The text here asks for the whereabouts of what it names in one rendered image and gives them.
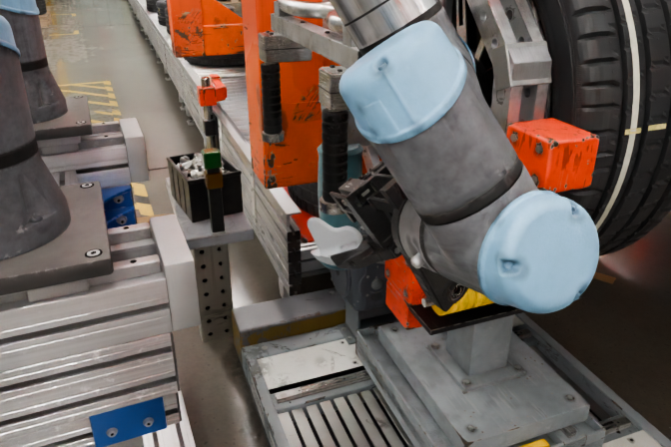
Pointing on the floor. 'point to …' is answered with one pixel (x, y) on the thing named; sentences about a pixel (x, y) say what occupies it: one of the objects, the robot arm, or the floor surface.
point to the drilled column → (214, 291)
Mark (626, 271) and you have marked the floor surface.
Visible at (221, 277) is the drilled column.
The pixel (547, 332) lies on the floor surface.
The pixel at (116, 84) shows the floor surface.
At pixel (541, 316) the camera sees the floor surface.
